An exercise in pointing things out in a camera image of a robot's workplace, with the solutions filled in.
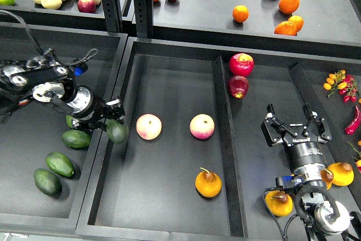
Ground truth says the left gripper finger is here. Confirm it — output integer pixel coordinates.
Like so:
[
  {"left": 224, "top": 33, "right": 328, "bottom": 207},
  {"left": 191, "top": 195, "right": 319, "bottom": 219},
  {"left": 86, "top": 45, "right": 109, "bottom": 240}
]
[
  {"left": 71, "top": 118, "right": 107, "bottom": 133},
  {"left": 104, "top": 98, "right": 125, "bottom": 124}
]

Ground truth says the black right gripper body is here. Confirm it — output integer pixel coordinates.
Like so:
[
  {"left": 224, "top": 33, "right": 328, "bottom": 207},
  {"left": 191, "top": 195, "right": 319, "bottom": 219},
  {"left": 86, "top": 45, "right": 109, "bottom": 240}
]
[{"left": 261, "top": 115, "right": 332, "bottom": 169}]

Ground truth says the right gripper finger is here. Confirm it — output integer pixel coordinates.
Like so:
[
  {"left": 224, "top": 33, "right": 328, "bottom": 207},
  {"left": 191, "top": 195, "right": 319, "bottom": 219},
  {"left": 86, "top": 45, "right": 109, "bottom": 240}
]
[
  {"left": 302, "top": 103, "right": 321, "bottom": 137},
  {"left": 266, "top": 104, "right": 298, "bottom": 137}
]

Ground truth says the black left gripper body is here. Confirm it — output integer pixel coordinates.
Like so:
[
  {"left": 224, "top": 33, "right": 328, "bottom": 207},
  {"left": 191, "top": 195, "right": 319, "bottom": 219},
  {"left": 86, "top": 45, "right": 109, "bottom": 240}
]
[{"left": 67, "top": 87, "right": 112, "bottom": 122}]

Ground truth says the dark green avocado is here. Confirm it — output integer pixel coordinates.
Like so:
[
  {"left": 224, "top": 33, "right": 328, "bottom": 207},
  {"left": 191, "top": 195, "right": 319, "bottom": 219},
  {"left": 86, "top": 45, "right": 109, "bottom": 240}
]
[{"left": 106, "top": 120, "right": 129, "bottom": 144}]

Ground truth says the orange yellow pear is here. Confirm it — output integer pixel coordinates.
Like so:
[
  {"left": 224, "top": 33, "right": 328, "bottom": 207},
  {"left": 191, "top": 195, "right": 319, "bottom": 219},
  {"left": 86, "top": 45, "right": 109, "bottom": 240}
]
[{"left": 195, "top": 167, "right": 222, "bottom": 198}]

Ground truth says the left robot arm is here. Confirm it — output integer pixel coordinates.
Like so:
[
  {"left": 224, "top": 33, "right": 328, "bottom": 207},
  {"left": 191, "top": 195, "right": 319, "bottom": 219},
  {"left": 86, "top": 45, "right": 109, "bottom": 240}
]
[{"left": 1, "top": 10, "right": 125, "bottom": 132}]

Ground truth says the yellow pear hidden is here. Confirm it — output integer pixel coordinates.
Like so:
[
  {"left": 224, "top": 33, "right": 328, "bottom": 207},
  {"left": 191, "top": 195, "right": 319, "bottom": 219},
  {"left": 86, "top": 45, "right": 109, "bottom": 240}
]
[{"left": 320, "top": 168, "right": 334, "bottom": 190}]

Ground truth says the yellow pear right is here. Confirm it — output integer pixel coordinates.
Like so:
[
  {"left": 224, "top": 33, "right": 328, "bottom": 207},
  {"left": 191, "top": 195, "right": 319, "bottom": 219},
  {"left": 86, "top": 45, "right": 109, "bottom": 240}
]
[{"left": 327, "top": 163, "right": 354, "bottom": 186}]

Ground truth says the yellow pear bottom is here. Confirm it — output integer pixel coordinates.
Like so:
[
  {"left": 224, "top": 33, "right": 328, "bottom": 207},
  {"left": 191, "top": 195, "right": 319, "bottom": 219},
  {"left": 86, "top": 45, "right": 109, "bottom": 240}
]
[{"left": 265, "top": 190, "right": 293, "bottom": 217}]

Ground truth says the pink apple left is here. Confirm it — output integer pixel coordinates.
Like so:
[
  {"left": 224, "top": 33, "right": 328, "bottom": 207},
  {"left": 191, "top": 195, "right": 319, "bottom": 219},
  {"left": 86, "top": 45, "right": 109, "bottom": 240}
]
[{"left": 136, "top": 113, "right": 162, "bottom": 140}]

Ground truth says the pink apple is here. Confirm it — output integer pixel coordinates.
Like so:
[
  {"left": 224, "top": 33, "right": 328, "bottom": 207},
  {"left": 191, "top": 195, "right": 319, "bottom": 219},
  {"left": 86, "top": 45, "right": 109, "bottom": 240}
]
[
  {"left": 136, "top": 113, "right": 162, "bottom": 140},
  {"left": 190, "top": 113, "right": 215, "bottom": 139}
]

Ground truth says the red chili pepper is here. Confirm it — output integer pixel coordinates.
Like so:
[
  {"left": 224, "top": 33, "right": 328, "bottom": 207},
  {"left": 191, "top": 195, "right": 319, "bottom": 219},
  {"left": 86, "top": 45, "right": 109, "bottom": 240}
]
[{"left": 344, "top": 106, "right": 360, "bottom": 135}]

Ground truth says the cherry tomato bunch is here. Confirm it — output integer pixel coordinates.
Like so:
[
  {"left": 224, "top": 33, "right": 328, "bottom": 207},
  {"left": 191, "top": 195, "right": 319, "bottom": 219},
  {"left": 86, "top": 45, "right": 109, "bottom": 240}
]
[{"left": 323, "top": 70, "right": 360, "bottom": 103}]

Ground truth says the bright red apple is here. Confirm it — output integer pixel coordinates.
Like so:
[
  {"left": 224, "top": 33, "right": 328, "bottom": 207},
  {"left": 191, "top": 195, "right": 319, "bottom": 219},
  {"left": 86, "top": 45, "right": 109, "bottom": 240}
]
[{"left": 229, "top": 53, "right": 254, "bottom": 77}]

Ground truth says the black left tray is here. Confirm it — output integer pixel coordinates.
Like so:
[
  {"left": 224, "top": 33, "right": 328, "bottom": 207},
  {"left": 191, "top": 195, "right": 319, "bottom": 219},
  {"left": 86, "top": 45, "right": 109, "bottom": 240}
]
[{"left": 1, "top": 25, "right": 127, "bottom": 235}]

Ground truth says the black tray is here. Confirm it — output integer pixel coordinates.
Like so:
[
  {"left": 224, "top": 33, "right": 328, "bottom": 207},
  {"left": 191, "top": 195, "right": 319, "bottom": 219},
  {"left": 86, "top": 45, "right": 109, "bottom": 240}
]
[
  {"left": 76, "top": 38, "right": 360, "bottom": 240},
  {"left": 1, "top": 25, "right": 127, "bottom": 235}
]

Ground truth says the pink apple right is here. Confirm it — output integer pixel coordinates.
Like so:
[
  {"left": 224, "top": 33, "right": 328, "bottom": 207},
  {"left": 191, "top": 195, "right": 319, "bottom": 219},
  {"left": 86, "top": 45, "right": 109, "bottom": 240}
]
[{"left": 190, "top": 113, "right": 215, "bottom": 139}]

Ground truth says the orange front right shelf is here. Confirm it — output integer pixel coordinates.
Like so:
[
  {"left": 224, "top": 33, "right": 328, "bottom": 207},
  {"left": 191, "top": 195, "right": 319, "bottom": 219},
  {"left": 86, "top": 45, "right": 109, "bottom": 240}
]
[{"left": 274, "top": 21, "right": 297, "bottom": 36}]

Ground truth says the small orange right shelf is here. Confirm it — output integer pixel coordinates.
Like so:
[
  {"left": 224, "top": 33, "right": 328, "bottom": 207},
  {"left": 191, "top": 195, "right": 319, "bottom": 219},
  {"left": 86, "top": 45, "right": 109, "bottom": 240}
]
[{"left": 288, "top": 15, "right": 304, "bottom": 32}]

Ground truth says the black middle tray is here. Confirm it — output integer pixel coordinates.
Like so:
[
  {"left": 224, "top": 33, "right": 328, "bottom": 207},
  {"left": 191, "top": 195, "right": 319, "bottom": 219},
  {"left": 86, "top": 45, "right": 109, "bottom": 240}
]
[{"left": 76, "top": 38, "right": 360, "bottom": 240}]

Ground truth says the dark red shelf apple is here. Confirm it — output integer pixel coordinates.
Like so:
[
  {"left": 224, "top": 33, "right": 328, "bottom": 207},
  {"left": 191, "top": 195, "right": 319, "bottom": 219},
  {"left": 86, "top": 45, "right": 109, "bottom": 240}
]
[{"left": 77, "top": 0, "right": 96, "bottom": 14}]

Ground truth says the orange on shelf middle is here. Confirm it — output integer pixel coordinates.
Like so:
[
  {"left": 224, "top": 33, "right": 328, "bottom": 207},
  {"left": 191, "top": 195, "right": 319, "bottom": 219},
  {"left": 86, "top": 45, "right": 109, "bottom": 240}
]
[{"left": 232, "top": 5, "right": 249, "bottom": 23}]

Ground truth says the large orange on shelf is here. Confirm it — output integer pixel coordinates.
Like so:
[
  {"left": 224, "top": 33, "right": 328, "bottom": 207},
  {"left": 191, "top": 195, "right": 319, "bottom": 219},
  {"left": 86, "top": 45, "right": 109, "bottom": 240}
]
[{"left": 279, "top": 0, "right": 300, "bottom": 15}]

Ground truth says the black shelf post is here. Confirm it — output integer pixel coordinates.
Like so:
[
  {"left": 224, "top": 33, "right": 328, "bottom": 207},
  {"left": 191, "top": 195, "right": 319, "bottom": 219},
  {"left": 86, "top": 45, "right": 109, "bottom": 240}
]
[{"left": 133, "top": 0, "right": 153, "bottom": 38}]

